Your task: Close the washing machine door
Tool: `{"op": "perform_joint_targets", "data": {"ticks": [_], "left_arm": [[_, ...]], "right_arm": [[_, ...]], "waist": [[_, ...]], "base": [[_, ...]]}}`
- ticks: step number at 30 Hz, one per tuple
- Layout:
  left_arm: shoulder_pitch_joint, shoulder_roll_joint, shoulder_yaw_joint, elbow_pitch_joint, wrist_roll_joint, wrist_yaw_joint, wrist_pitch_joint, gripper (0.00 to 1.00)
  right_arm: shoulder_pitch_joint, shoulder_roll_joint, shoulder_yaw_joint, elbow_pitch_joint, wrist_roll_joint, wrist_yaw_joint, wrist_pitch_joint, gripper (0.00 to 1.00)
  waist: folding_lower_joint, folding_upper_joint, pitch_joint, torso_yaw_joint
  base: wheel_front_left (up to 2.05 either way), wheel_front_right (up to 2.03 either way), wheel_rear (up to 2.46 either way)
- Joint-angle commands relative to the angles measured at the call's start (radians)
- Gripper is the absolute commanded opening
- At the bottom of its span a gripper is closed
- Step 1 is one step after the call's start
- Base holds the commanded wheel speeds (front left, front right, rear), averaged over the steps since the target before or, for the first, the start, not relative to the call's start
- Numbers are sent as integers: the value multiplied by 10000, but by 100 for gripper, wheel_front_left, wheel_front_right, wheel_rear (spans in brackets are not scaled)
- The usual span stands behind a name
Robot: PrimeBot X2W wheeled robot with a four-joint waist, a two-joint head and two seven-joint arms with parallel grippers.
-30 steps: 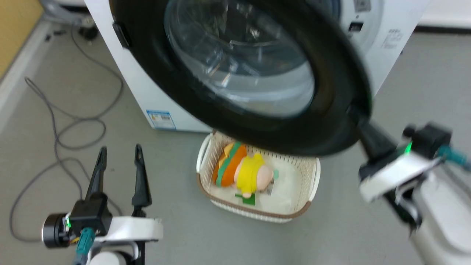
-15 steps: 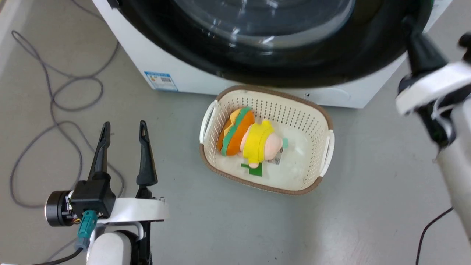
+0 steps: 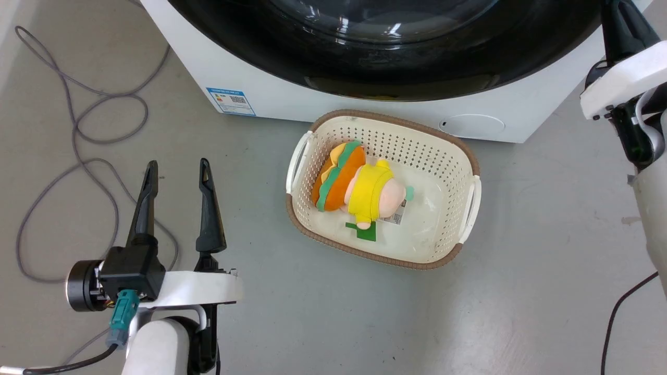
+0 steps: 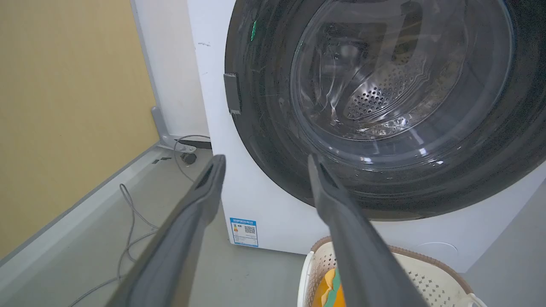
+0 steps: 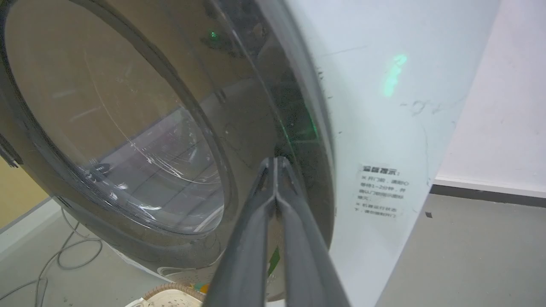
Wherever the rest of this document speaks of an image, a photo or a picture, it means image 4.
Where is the white panel board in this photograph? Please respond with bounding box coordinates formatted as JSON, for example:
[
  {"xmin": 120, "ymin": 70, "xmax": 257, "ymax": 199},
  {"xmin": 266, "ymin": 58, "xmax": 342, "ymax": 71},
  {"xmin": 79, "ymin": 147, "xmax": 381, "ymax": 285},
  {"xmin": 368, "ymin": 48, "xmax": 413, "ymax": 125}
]
[{"xmin": 130, "ymin": 0, "xmax": 210, "ymax": 141}]

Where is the grey power cable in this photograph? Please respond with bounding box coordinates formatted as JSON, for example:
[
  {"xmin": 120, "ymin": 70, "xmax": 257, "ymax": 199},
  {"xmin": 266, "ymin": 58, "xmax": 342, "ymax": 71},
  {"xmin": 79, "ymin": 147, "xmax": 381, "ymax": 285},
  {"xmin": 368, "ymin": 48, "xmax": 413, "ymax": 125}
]
[{"xmin": 67, "ymin": 135, "xmax": 211, "ymax": 307}]

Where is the grey door handle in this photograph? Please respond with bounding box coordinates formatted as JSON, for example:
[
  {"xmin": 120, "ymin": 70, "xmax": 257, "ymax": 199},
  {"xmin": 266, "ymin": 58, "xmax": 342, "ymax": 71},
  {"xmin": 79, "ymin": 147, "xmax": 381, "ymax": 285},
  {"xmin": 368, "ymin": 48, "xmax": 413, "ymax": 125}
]
[{"xmin": 224, "ymin": 73, "xmax": 242, "ymax": 115}]

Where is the round dark glass washer door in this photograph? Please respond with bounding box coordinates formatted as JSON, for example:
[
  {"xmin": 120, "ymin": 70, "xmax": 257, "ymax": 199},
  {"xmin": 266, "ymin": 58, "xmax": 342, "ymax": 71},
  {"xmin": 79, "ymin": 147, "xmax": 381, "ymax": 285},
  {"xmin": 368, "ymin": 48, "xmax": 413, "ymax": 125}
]
[{"xmin": 224, "ymin": 0, "xmax": 546, "ymax": 221}]

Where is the blue energy label sticker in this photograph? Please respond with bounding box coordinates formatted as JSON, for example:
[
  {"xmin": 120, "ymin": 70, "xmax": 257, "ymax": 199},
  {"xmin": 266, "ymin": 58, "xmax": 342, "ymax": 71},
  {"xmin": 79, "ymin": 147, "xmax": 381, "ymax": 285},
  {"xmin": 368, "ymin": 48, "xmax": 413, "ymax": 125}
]
[{"xmin": 229, "ymin": 217, "xmax": 259, "ymax": 248}]

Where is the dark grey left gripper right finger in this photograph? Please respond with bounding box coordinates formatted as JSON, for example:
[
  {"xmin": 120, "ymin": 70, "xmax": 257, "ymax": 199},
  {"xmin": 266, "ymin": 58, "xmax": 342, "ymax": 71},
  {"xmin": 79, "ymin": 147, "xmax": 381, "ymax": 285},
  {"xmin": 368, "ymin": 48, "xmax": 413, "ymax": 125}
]
[{"xmin": 308, "ymin": 153, "xmax": 430, "ymax": 307}]

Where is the grey metal floor bracket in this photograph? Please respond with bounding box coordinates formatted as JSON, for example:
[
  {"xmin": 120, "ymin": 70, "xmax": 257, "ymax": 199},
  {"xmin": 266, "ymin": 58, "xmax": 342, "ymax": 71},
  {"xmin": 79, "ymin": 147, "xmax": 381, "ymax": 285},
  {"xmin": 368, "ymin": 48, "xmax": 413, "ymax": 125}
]
[{"xmin": 151, "ymin": 106, "xmax": 197, "ymax": 153}]

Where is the white washing machine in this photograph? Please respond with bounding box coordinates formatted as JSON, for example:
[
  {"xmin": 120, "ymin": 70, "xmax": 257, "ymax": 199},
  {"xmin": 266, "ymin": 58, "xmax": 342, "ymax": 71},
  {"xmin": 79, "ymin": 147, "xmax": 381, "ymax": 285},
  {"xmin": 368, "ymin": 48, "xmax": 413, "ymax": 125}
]
[{"xmin": 186, "ymin": 0, "xmax": 546, "ymax": 273}]

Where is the white perforated laundry basket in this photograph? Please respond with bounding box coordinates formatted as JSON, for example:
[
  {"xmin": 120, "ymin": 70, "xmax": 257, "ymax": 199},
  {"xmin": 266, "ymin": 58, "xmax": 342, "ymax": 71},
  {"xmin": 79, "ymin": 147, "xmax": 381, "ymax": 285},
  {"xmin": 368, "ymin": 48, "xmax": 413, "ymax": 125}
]
[{"xmin": 297, "ymin": 236, "xmax": 488, "ymax": 307}]

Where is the yellow and green cloth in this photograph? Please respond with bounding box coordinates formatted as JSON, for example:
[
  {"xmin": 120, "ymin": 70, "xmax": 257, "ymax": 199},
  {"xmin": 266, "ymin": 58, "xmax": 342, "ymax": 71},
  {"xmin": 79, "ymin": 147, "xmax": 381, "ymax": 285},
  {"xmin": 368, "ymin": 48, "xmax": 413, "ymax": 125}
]
[{"xmin": 311, "ymin": 267, "xmax": 345, "ymax": 307}]

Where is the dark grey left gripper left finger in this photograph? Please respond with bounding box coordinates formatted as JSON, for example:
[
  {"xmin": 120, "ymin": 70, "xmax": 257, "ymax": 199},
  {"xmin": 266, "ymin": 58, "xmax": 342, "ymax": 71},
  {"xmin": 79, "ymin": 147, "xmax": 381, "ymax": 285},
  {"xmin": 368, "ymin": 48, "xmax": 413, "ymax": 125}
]
[{"xmin": 105, "ymin": 154, "xmax": 227, "ymax": 307}]

